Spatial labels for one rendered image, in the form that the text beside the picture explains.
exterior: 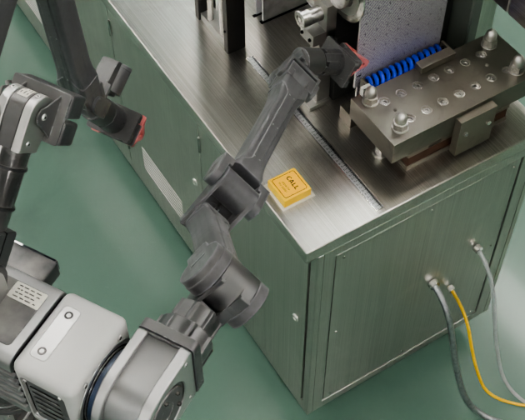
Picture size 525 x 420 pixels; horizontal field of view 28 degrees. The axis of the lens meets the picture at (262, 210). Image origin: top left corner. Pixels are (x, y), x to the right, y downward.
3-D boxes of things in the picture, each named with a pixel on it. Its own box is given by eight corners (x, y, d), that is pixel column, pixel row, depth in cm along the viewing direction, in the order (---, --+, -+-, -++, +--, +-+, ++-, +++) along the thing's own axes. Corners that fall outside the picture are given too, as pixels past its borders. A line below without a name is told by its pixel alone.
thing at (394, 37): (352, 87, 232) (358, 25, 217) (437, 47, 240) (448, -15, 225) (354, 87, 232) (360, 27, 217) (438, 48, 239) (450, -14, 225)
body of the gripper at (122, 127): (102, 98, 214) (87, 88, 207) (144, 116, 211) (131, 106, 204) (88, 127, 214) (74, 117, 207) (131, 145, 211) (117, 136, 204)
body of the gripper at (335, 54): (347, 88, 222) (322, 88, 217) (321, 59, 227) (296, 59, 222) (362, 63, 218) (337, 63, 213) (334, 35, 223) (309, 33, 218)
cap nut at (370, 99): (358, 99, 227) (359, 85, 223) (372, 92, 228) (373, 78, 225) (367, 110, 225) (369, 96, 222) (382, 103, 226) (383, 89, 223)
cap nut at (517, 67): (504, 67, 233) (507, 53, 229) (517, 62, 234) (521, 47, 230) (515, 78, 231) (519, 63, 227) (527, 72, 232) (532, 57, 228)
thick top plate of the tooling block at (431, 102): (348, 117, 232) (351, 97, 227) (489, 48, 245) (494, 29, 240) (391, 163, 224) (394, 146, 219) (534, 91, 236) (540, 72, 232)
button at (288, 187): (267, 187, 229) (267, 180, 227) (293, 173, 231) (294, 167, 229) (284, 208, 226) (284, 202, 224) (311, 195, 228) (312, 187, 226)
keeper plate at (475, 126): (448, 150, 234) (456, 117, 225) (483, 132, 237) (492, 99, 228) (455, 157, 233) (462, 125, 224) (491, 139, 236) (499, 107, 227)
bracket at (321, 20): (296, 99, 245) (299, 0, 220) (318, 88, 247) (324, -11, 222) (307, 112, 242) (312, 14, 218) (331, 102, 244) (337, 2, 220)
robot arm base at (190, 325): (146, 367, 148) (137, 323, 138) (176, 323, 152) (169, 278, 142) (198, 393, 145) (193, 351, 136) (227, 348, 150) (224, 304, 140)
